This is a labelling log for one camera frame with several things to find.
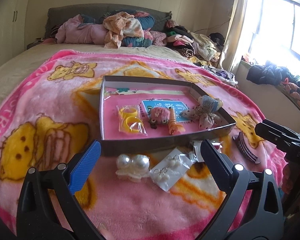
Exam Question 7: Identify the bag of yellow rings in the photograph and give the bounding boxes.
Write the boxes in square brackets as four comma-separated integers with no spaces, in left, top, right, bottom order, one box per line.
[116,105,148,134]

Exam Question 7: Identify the dark floral quilt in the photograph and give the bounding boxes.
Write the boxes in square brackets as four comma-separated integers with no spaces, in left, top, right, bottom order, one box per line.
[79,9,155,48]

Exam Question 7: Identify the red bead hair clip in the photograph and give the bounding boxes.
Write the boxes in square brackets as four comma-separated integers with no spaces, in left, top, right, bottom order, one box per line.
[189,140,223,161]

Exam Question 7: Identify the pink bear printed blanket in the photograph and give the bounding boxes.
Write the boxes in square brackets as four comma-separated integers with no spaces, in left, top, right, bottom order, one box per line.
[0,50,290,240]

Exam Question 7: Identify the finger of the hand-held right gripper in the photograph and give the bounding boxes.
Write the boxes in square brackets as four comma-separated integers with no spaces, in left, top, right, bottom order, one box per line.
[254,119,300,151]

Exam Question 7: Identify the dark clothes on windowsill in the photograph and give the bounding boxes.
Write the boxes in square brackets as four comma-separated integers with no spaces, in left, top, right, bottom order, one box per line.
[246,60,300,113]

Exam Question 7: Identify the dark striped hair clip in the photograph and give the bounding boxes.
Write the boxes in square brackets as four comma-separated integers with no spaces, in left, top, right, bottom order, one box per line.
[232,131,262,165]

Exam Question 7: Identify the floral fabric bow clip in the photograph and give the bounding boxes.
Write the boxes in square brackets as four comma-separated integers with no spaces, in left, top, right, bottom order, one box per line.
[180,104,222,131]

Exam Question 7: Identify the purple clothes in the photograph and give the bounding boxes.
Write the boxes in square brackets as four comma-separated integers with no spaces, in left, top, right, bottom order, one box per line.
[202,65,238,88]

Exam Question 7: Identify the shallow cardboard box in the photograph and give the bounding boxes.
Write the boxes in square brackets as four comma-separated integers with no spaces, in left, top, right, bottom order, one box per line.
[100,75,237,157]

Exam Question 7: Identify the pink quilt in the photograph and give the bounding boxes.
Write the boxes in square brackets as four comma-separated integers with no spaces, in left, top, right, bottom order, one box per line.
[55,15,108,45]

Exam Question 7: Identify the pink fuzzy hair clip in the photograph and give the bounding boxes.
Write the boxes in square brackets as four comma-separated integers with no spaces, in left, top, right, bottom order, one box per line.
[148,107,174,130]

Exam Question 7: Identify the pile of clothes and pillows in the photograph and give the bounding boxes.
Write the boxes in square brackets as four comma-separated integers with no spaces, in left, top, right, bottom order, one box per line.
[45,4,172,38]

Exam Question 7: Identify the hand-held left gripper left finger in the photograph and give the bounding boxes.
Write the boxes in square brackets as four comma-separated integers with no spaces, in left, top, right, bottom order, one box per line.
[16,140,108,240]

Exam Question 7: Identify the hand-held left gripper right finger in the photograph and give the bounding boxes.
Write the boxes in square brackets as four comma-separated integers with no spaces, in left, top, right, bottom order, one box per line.
[200,139,284,240]

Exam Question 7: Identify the orange spiral hair tie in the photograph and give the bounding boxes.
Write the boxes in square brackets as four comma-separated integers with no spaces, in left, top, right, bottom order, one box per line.
[168,107,186,136]

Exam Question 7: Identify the cream curtain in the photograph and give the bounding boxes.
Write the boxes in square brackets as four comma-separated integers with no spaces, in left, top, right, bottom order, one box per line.
[220,0,252,73]

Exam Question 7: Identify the pearl hair clip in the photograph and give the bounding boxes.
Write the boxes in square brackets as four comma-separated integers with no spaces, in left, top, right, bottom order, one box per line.
[115,154,151,183]

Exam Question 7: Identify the white wardrobe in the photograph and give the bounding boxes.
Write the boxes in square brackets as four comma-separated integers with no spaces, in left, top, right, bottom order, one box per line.
[0,0,34,68]

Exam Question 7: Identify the window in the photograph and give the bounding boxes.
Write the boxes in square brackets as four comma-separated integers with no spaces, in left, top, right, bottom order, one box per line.
[250,0,300,70]

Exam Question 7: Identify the bag of pearl earrings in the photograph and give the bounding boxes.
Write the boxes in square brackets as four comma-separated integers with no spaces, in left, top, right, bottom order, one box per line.
[149,148,194,192]

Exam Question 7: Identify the pink floral pillow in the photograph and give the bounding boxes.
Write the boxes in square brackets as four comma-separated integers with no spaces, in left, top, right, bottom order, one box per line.
[144,30,168,47]

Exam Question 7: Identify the orange patterned cloth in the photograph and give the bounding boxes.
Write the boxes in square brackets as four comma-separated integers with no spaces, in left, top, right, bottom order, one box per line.
[102,12,144,49]

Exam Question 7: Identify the person's left hand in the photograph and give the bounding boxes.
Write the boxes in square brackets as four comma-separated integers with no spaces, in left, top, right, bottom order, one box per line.
[99,222,115,240]

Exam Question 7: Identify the grey nightstand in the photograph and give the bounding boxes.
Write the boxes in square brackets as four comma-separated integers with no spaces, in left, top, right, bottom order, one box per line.
[27,37,48,50]

